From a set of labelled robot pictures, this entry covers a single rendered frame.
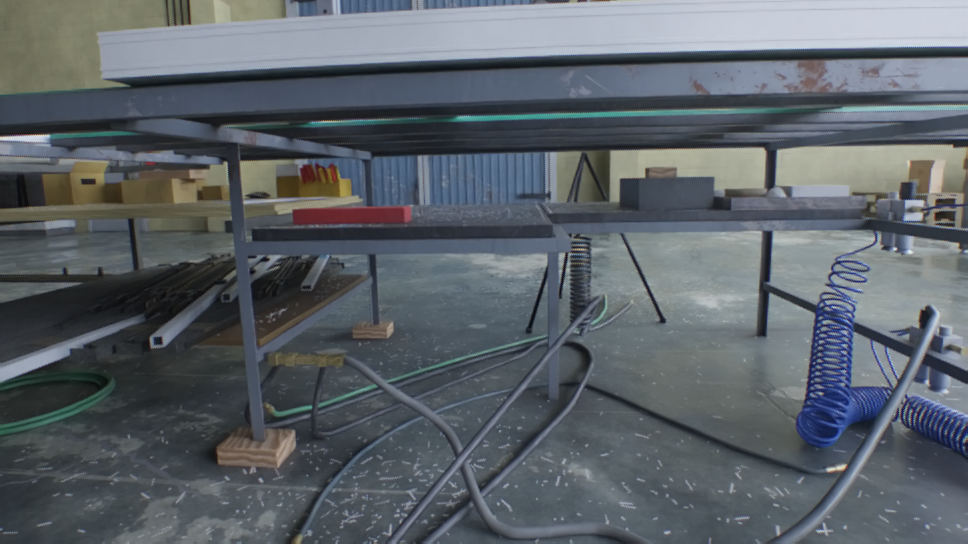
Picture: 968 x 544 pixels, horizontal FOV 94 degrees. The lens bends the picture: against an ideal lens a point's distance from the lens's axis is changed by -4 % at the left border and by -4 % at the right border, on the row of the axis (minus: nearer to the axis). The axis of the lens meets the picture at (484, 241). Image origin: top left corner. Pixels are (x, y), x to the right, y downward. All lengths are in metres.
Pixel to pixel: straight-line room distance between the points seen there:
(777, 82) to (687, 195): 0.83
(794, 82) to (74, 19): 10.34
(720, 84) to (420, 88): 0.43
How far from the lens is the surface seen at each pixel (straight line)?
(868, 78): 0.87
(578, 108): 0.98
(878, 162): 8.93
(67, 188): 2.47
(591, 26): 0.73
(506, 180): 7.19
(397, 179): 7.44
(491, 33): 0.73
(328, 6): 0.80
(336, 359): 1.29
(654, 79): 0.75
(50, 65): 10.79
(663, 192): 1.57
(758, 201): 1.60
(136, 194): 2.15
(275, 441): 1.39
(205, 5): 8.67
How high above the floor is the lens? 0.69
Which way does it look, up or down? 7 degrees down
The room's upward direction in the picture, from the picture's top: 1 degrees counter-clockwise
